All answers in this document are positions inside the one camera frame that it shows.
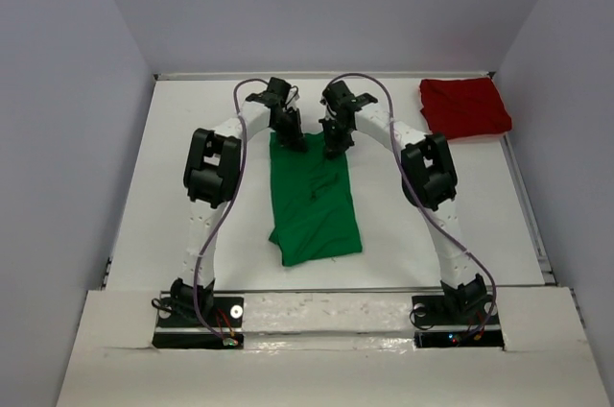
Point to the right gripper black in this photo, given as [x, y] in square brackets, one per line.
[335, 147]

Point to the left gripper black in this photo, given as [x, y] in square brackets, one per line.
[294, 140]

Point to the green t-shirt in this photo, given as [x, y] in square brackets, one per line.
[313, 211]

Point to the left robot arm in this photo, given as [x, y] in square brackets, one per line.
[213, 174]

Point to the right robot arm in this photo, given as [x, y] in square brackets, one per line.
[429, 182]

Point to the folded red t-shirt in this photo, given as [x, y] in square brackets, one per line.
[463, 108]

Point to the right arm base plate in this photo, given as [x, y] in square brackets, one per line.
[434, 327]

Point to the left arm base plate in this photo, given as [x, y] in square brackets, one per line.
[178, 327]

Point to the aluminium rail right edge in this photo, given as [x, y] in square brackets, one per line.
[528, 213]

